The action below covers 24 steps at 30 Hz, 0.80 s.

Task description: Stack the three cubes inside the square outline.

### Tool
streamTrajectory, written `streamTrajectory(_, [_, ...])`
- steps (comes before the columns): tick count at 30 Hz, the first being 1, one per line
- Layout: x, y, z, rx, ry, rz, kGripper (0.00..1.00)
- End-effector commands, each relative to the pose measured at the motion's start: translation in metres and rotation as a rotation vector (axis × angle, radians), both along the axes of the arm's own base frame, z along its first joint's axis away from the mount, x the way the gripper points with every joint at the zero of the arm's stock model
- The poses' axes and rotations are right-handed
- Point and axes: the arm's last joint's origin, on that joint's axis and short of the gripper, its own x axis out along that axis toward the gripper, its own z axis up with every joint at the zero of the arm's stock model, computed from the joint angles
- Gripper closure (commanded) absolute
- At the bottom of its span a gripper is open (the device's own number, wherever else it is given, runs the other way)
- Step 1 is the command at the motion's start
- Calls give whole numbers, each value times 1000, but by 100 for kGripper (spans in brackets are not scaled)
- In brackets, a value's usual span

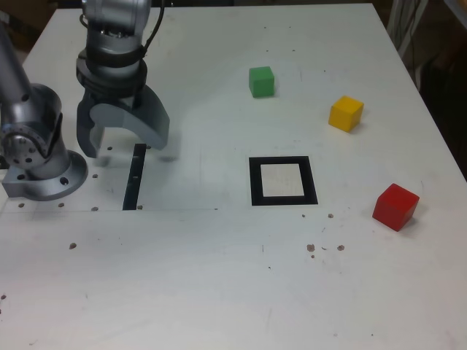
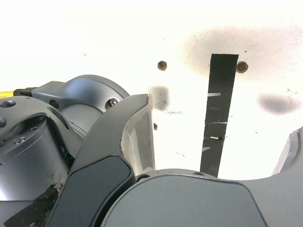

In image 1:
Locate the red cube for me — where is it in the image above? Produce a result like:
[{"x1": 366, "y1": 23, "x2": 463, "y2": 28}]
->
[{"x1": 371, "y1": 183, "x2": 420, "y2": 232}]

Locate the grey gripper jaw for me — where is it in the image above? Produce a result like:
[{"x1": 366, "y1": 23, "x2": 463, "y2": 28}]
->
[
  {"x1": 90, "y1": 85, "x2": 171, "y2": 151},
  {"x1": 76, "y1": 95, "x2": 107, "y2": 159}
]

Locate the green cube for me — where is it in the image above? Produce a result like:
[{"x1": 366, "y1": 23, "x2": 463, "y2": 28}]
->
[{"x1": 248, "y1": 66, "x2": 275, "y2": 98}]

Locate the yellow cube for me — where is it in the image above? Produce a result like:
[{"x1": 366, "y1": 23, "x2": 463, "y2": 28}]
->
[{"x1": 328, "y1": 96, "x2": 365, "y2": 133}]

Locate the black tape square outline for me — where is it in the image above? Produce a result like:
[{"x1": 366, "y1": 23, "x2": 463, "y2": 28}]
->
[{"x1": 248, "y1": 155, "x2": 319, "y2": 207}]

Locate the white cable bundle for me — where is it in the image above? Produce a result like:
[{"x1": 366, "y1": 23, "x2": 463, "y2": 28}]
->
[{"x1": 386, "y1": 0, "x2": 432, "y2": 72}]

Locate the black tape strip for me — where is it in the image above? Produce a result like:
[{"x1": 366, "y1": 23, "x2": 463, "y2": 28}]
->
[{"x1": 122, "y1": 143, "x2": 147, "y2": 211}]

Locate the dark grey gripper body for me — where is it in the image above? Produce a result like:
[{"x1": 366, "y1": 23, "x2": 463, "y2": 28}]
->
[{"x1": 82, "y1": 86, "x2": 146, "y2": 111}]

